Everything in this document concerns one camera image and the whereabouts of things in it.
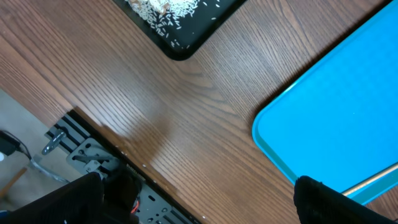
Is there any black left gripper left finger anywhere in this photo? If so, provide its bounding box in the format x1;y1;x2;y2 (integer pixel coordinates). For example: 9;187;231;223
1;172;104;224

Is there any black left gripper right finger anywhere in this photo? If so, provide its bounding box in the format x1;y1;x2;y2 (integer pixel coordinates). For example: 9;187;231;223
294;175;395;224

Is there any black food waste tray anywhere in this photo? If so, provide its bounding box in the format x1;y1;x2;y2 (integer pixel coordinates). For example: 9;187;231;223
114;0;245;61

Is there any teal serving tray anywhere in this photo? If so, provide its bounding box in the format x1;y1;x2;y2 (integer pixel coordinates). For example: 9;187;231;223
252;1;397;204

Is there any wooden chopstick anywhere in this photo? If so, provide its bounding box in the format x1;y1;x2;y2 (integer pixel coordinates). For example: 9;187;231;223
342;163;397;196

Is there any grey mounting bracket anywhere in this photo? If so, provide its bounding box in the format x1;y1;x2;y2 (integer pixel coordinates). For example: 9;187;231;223
66;138;120;179

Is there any black floor cable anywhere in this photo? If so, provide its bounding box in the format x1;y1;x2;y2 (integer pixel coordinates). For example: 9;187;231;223
0;129;69;184

